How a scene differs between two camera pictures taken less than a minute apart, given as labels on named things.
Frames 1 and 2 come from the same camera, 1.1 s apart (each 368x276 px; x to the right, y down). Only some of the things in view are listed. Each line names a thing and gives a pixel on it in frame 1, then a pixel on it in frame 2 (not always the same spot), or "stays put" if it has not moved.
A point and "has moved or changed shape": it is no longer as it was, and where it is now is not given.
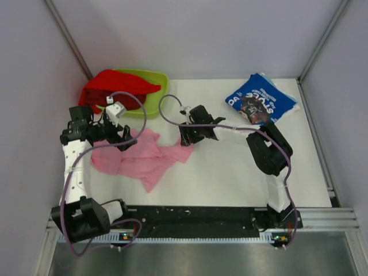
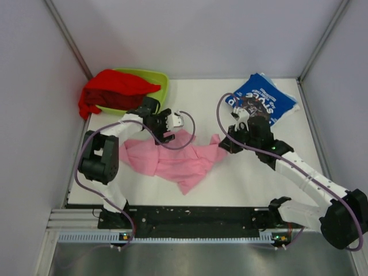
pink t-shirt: [144, 163] has moved or changed shape
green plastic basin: [152, 100] stays put
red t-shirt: [108, 83] stays put
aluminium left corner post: [69, 37] stays put
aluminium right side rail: [334, 201] stays put
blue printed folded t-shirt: [259, 102] stays put
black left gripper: [115, 138] -> [159, 135]
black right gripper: [187, 139] -> [230, 145]
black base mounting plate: [192, 221] stays put
